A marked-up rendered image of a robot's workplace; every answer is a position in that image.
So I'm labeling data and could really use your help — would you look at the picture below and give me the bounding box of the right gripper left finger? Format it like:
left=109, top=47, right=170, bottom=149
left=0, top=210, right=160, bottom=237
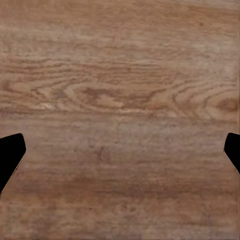
left=0, top=133, right=26, bottom=193

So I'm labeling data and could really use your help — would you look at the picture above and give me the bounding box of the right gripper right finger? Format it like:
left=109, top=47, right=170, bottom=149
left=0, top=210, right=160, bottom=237
left=224, top=133, right=240, bottom=173

